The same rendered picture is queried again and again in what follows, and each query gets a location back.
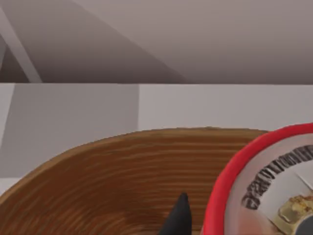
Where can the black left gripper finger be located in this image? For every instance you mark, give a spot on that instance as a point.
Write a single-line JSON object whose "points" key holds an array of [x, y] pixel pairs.
{"points": [[180, 218]]}

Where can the red and white can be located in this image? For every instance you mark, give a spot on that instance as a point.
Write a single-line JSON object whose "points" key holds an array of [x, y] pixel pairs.
{"points": [[264, 186]]}

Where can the brown woven basket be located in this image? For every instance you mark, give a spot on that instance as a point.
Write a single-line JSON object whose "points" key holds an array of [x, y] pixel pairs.
{"points": [[102, 181]]}

